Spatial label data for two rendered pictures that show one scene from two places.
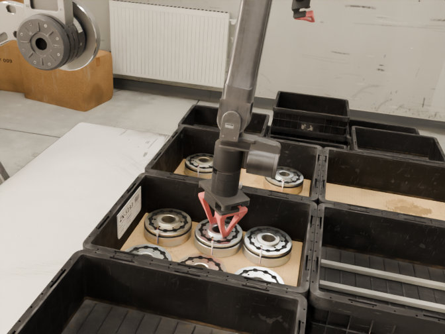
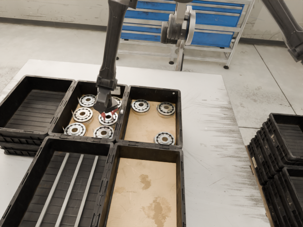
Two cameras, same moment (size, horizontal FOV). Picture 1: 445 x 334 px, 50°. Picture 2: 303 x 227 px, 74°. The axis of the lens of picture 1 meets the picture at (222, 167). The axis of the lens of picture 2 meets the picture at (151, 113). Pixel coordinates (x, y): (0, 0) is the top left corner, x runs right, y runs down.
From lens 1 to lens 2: 1.21 m
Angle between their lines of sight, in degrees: 64
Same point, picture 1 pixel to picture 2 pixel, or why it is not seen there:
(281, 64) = not seen: outside the picture
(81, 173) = (176, 85)
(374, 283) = (84, 179)
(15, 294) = not seen: hidden behind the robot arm
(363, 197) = (164, 183)
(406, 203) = (166, 211)
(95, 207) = not seen: hidden behind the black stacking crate
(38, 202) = (151, 80)
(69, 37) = (172, 28)
